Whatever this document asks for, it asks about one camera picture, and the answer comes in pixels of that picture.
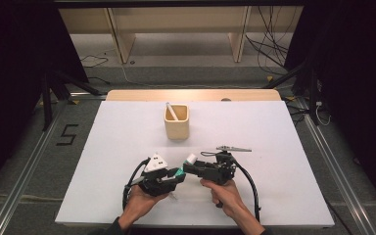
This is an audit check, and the person's left hand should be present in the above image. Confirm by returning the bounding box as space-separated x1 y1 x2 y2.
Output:
119 185 170 226

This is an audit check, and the hand-held gripper cable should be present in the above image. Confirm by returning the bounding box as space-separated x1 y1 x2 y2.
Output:
231 156 262 223
121 158 151 211

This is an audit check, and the hanging black cable bundle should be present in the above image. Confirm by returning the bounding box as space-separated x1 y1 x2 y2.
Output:
245 6 290 76

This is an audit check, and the white foam board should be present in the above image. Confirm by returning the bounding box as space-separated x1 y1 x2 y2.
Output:
54 100 336 228

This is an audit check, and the right hand-held gripper cable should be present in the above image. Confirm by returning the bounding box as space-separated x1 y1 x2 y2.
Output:
231 156 262 223

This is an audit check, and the light wooden desk frame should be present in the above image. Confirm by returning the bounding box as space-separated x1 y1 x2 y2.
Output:
58 6 305 65

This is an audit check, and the black metal stand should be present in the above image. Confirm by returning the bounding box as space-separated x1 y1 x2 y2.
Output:
40 70 104 131
262 58 321 126

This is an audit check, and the white pen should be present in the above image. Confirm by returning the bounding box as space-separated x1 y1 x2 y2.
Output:
165 102 179 121

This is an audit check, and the thin black floor cable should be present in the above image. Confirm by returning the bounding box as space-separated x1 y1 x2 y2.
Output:
79 53 110 69

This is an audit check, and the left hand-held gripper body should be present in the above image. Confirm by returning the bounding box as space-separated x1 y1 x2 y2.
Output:
138 152 180 198

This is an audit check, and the black curtain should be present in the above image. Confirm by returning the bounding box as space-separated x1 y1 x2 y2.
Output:
283 0 376 216
0 0 89 200

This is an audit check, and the aluminium floor rail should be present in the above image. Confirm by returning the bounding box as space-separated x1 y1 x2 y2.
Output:
0 97 67 235
298 97 376 235

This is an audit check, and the white plug with cable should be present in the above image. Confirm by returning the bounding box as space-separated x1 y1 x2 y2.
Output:
314 101 332 127

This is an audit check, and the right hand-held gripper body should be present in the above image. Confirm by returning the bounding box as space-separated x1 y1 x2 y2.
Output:
202 145 253 186

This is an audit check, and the person's right hand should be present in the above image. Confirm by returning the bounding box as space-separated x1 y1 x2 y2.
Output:
200 179 243 218

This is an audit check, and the beige square pen holder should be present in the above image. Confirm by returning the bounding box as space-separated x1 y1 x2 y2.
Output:
164 104 190 141

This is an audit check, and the left hand-held gripper cable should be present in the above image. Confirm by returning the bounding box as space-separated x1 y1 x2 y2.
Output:
121 158 151 211

